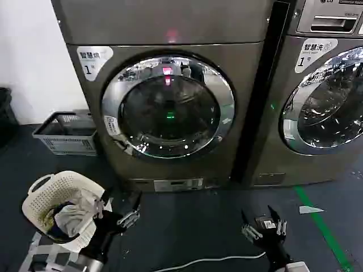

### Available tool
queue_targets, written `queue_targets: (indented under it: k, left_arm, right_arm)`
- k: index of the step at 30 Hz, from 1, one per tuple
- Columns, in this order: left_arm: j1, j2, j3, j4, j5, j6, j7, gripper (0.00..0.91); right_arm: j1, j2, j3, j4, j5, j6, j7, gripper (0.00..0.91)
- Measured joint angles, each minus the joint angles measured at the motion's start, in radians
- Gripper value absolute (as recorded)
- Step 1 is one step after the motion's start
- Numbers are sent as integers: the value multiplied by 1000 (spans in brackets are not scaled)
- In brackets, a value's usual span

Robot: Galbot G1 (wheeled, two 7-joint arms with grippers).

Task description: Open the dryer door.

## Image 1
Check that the grey front-load dryer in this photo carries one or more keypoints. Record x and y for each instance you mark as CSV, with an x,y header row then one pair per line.
x,y
175,25

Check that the grey front-load washer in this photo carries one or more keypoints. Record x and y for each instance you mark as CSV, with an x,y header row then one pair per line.
x,y
269,85

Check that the silver washer drawer panel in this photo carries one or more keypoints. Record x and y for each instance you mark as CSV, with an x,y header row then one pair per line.
x,y
329,20

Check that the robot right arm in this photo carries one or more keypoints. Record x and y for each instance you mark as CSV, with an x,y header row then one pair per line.
x,y
297,265

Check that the white perforated laundry basket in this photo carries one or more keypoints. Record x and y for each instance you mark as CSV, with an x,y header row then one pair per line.
x,y
54,187

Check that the white washer number sticker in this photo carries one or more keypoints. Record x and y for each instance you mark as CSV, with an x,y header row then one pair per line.
x,y
312,55

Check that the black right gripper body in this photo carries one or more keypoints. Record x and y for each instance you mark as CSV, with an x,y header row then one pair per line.
x,y
269,241

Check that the white dryer number sticker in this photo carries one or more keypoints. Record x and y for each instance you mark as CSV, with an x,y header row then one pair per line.
x,y
92,63

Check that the grey plastic crate basket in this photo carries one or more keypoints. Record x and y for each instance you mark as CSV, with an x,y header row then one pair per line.
x,y
68,141

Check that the silver dryer service panel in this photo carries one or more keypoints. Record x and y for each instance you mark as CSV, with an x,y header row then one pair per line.
x,y
178,184

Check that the dark blue garment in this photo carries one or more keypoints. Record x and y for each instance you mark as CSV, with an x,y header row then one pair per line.
x,y
54,226

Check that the black bin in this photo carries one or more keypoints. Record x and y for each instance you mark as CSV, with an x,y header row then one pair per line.
x,y
7,119

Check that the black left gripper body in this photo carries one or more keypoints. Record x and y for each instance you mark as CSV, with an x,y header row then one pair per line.
x,y
103,232

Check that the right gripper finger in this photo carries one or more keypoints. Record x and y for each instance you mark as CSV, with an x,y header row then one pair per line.
x,y
279,222
249,228

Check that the white grey garment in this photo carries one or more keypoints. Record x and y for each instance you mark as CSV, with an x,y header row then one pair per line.
x,y
73,218

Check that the grey checkered floor mat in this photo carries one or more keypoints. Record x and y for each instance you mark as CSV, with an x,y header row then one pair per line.
x,y
48,255

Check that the round glass washer door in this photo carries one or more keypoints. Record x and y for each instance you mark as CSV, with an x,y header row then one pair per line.
x,y
326,113

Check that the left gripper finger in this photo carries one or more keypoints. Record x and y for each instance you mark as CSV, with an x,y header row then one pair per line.
x,y
106,197
133,212

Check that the green floor tape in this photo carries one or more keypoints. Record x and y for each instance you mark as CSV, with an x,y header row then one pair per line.
x,y
320,226

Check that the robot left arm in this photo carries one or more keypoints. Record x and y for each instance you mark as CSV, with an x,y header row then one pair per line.
x,y
90,265

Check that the round glass dryer door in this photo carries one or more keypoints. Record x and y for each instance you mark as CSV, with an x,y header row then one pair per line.
x,y
170,113

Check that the white paper scrap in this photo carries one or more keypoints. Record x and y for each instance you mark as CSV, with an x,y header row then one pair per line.
x,y
310,209

